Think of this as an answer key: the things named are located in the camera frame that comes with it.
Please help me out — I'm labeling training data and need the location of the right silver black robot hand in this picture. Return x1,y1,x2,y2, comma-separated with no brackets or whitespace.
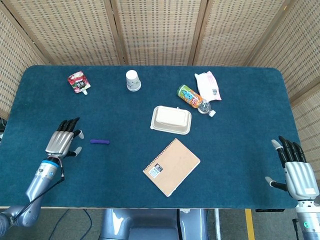
264,135,320,201

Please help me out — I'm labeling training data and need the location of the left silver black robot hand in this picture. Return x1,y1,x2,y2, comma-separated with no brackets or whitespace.
44,116,84,161

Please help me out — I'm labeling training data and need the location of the purple cylindrical stick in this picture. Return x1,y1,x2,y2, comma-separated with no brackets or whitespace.
90,138,111,146

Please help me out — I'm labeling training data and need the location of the woven bamboo screen panel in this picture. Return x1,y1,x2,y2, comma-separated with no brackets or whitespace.
191,0,295,67
111,0,208,66
0,4,50,120
291,87,320,181
4,0,125,66
249,0,320,102

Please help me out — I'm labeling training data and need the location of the dark blue table mat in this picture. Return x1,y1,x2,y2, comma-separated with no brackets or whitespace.
0,64,307,210

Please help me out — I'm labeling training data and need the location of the red spouted snack pouch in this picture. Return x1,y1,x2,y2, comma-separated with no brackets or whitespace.
66,70,92,96

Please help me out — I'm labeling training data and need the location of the yellow floor tape strip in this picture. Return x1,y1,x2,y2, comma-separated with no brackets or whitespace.
244,208,256,240

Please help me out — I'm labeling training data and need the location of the white paper cup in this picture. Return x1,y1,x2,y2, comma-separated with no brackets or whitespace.
125,69,142,92

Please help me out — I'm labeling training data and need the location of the beige takeaway food box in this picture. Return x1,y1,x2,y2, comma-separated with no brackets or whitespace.
149,105,193,136

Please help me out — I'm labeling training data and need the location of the kraft spiral notebook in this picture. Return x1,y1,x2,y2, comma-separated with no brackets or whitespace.
142,137,201,198

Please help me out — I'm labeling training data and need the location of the grey robot torso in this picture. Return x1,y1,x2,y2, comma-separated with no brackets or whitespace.
98,208,210,240

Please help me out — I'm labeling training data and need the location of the pink white wet wipes pack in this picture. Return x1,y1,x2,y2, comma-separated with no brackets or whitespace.
194,70,222,102

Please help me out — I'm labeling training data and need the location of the plastic bottle with orange label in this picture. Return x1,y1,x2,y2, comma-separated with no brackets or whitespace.
176,84,217,118

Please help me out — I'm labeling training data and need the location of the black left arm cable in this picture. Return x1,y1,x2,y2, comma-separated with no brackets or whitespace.
14,158,65,223

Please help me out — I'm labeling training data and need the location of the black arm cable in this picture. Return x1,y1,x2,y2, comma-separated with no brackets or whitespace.
292,218,301,240
14,158,65,223

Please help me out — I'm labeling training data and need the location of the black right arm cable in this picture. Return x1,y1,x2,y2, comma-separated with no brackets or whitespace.
292,218,301,240

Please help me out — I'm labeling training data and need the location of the black floor cable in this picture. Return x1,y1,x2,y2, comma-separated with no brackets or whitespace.
47,208,71,240
82,208,93,240

